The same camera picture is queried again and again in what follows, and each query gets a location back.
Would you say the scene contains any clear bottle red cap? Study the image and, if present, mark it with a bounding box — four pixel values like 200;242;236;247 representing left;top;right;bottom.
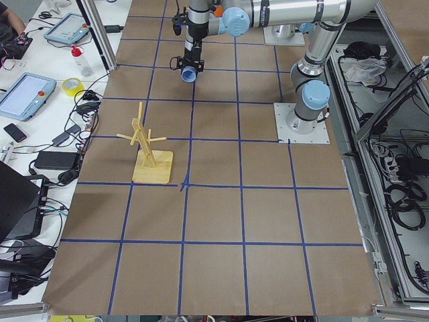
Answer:
71;45;93;77

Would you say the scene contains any wooden cup holder stand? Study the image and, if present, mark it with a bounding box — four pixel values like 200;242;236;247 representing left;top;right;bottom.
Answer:
117;102;173;184

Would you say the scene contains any teach pendant tablet near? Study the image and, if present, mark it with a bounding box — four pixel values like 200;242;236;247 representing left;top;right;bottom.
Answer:
1;72;57;121

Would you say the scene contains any black laptop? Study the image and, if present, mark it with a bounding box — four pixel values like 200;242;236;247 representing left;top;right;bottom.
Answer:
1;162;48;241

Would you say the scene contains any light blue plastic cup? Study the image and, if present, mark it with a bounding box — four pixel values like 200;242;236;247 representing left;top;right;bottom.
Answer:
181;66;197;83

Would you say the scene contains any black power adapter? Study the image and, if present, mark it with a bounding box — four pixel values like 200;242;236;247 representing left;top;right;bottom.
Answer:
34;151;78;170

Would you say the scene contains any white crumpled cloth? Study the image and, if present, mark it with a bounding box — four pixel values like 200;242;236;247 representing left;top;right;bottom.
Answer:
345;58;387;87

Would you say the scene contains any yellow tape roll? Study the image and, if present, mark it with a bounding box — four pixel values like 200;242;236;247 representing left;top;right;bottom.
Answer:
62;77;84;97

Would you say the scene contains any black smartphone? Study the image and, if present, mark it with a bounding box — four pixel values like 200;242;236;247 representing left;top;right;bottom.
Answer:
3;123;27;143

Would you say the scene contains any teach pendant tablet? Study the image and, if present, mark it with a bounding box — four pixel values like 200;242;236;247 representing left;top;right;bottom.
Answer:
44;13;89;45
1;72;57;121

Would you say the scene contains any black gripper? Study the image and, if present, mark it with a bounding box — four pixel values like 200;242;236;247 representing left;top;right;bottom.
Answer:
176;39;204;72

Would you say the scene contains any aluminium frame post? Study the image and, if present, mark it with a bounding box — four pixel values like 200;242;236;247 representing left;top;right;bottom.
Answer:
76;0;117;72

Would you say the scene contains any teach pendant tablet far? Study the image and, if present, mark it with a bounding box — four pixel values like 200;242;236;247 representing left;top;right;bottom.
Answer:
44;13;89;45

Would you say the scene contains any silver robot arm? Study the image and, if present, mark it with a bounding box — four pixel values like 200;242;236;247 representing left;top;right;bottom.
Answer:
172;0;375;87

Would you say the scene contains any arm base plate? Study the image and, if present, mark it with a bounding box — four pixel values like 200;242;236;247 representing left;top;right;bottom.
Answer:
273;103;330;144
263;24;305;46

